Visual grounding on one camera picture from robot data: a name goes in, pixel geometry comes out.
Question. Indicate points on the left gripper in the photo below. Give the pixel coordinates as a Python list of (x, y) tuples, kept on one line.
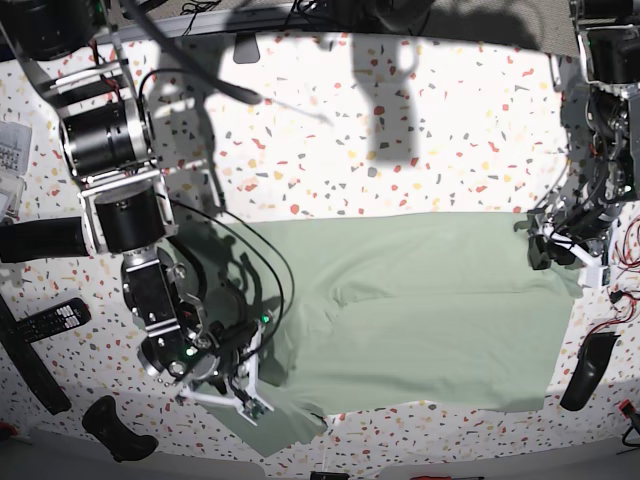
[(578, 233)]

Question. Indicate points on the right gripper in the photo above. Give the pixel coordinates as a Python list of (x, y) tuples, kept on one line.
[(223, 357)]

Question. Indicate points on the light green T-shirt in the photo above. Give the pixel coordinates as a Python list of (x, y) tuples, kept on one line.
[(384, 311)]

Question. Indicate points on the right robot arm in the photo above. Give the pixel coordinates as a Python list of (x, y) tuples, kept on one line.
[(72, 56)]

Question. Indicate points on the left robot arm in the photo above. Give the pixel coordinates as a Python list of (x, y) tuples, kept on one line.
[(607, 33)]

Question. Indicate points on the black game controller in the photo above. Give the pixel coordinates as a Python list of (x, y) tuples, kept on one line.
[(102, 422)]

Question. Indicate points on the small red clip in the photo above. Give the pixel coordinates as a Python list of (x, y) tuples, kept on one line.
[(627, 408)]

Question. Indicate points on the black TV remote control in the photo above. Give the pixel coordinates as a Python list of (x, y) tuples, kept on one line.
[(53, 321)]

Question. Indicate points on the long black bar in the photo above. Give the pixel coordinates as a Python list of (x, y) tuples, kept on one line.
[(30, 367)]

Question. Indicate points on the black cylinder roll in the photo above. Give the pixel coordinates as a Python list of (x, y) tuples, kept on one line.
[(43, 239)]

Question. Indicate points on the grey monitor stand foot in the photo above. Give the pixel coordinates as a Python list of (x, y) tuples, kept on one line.
[(246, 49)]

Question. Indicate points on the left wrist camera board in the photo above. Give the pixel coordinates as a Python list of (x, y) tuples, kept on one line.
[(595, 276)]

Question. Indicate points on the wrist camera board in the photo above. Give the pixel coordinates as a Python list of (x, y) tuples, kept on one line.
[(595, 276), (253, 409)]

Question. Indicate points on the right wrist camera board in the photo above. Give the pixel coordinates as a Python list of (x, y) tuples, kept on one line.
[(253, 409)]

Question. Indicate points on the black curved handle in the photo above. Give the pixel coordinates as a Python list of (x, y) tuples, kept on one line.
[(593, 360)]

